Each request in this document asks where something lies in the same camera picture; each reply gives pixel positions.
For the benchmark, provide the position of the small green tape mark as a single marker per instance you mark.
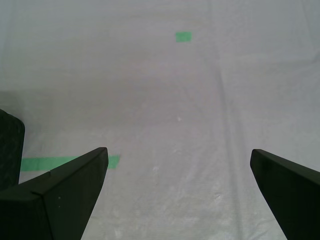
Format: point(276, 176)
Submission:
point(183, 37)

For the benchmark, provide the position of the white translucent table cover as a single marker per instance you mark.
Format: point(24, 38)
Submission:
point(175, 100)

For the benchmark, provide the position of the black perforated plastic basket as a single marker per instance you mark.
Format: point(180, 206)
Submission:
point(11, 150)

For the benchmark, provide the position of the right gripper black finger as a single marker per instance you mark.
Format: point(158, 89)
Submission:
point(295, 200)
point(62, 205)

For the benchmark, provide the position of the long green tape strip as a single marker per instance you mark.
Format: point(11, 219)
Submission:
point(37, 163)

